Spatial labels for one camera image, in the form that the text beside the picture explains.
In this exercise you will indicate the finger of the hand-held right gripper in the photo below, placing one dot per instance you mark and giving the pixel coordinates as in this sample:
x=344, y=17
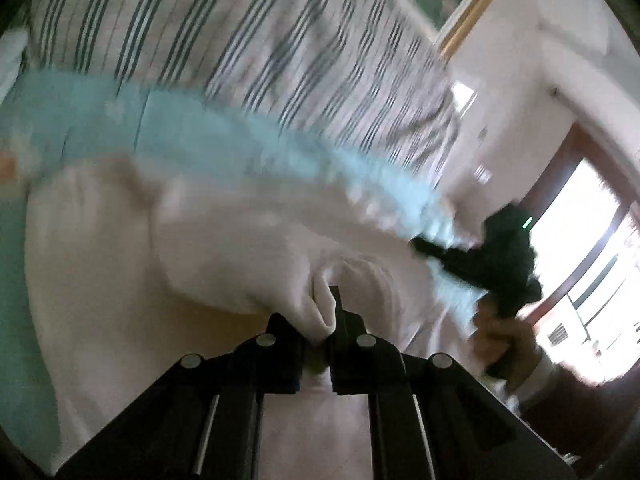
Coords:
x=450, y=260

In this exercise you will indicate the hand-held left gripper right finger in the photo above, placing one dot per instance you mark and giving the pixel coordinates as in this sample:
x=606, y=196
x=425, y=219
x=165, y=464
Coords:
x=345, y=355

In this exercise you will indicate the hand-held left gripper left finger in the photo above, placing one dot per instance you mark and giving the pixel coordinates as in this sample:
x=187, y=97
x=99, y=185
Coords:
x=280, y=360

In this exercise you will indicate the white garment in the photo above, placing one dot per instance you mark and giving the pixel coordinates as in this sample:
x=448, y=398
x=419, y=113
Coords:
x=150, y=285

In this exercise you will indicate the light blue cloth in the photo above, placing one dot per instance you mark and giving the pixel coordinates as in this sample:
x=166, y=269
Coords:
x=210, y=132

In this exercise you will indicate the person's right forearm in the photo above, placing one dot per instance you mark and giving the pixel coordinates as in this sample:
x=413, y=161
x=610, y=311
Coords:
x=575, y=410

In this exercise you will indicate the person's right hand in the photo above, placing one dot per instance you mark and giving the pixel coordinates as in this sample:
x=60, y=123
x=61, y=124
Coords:
x=522, y=345

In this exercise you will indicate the wooden trim strip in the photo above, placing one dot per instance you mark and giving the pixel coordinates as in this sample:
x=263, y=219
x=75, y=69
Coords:
x=475, y=7

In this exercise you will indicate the striped bedsheet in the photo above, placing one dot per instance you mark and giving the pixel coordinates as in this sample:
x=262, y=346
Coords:
x=225, y=30

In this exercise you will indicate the window with wooden frame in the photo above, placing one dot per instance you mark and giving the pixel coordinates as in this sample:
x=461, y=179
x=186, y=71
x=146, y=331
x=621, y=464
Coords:
x=595, y=270

